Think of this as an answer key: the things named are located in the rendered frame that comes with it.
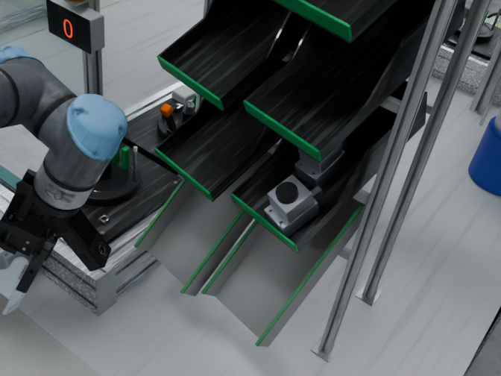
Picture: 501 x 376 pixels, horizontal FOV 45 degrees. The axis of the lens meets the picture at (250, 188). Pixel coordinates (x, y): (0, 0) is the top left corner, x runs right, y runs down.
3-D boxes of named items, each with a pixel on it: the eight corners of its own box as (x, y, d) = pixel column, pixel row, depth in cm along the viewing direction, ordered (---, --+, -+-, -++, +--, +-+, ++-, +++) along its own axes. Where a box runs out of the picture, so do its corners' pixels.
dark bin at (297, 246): (297, 254, 84) (289, 229, 78) (233, 202, 91) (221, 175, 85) (425, 124, 91) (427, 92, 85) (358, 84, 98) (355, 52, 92)
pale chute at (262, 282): (268, 348, 96) (256, 346, 92) (213, 295, 103) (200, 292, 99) (376, 204, 95) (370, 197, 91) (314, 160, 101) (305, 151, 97)
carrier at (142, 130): (193, 186, 128) (197, 138, 120) (112, 136, 138) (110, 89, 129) (259, 138, 144) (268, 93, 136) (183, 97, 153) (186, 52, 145)
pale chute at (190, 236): (195, 296, 102) (181, 293, 98) (147, 250, 108) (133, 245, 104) (297, 160, 100) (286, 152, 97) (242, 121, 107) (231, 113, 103)
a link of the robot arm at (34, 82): (-27, 39, 72) (41, 101, 71) (32, 39, 82) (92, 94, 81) (-56, 91, 74) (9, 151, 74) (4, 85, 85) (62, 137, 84)
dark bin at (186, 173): (212, 203, 90) (199, 175, 84) (158, 157, 97) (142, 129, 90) (339, 84, 97) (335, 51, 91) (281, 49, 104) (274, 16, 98)
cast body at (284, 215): (285, 239, 85) (277, 215, 80) (266, 219, 88) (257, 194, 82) (331, 204, 87) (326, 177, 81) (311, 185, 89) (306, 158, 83)
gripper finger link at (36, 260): (16, 282, 90) (43, 230, 90) (27, 287, 90) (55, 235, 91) (13, 292, 85) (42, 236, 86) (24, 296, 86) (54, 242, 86)
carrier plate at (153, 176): (102, 251, 112) (101, 243, 110) (16, 190, 121) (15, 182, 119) (188, 189, 127) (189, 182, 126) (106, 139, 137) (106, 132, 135)
